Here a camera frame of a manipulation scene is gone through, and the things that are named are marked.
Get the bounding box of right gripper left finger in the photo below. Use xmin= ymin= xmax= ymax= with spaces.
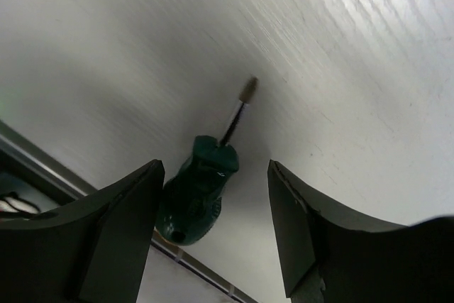
xmin=1 ymin=160 xmax=165 ymax=302

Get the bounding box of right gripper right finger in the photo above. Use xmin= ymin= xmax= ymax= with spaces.
xmin=267 ymin=160 xmax=453 ymax=302

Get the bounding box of green orange stubby screwdriver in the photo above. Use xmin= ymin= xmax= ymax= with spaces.
xmin=155 ymin=76 xmax=258 ymax=246

